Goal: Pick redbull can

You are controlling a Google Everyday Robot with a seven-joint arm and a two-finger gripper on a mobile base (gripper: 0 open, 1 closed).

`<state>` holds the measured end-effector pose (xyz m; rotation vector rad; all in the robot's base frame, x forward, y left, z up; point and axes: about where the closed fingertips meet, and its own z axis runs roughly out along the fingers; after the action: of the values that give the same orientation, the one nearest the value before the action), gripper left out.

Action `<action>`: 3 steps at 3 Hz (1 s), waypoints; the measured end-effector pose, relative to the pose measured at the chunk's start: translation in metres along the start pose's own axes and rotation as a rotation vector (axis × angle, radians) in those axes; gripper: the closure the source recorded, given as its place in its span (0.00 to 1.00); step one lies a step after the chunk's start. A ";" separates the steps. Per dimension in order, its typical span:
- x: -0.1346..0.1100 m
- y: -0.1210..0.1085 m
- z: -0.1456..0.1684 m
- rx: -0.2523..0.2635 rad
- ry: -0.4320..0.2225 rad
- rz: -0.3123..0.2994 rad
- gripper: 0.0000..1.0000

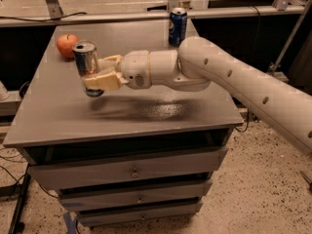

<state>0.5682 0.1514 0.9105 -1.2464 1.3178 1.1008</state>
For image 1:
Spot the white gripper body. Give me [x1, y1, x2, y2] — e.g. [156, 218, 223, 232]
[121, 50, 150, 90]

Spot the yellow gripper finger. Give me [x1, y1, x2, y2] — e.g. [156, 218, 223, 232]
[82, 71, 129, 91]
[97, 55, 123, 71]

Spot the silver blue Red Bull can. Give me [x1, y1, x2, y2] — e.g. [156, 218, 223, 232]
[72, 40, 104, 98]

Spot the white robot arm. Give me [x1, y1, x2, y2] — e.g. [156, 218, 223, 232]
[79, 36, 312, 155]

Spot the blue Pepsi can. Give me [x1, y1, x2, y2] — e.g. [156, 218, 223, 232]
[169, 8, 187, 46]

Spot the red apple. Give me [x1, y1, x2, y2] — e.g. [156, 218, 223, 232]
[57, 34, 79, 59]

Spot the grey drawer cabinet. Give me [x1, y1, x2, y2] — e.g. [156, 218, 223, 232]
[2, 19, 245, 228]

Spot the top grey drawer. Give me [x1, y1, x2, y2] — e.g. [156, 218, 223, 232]
[29, 146, 227, 190]

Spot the grey drawer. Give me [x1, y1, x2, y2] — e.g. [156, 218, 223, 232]
[59, 179, 212, 212]
[77, 198, 203, 226]
[29, 146, 227, 190]

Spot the middle grey drawer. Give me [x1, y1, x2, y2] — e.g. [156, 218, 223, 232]
[59, 179, 212, 212]

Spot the bottom grey drawer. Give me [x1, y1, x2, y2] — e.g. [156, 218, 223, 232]
[77, 198, 203, 226]

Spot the black cable on rail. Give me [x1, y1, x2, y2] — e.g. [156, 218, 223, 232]
[0, 11, 88, 22]

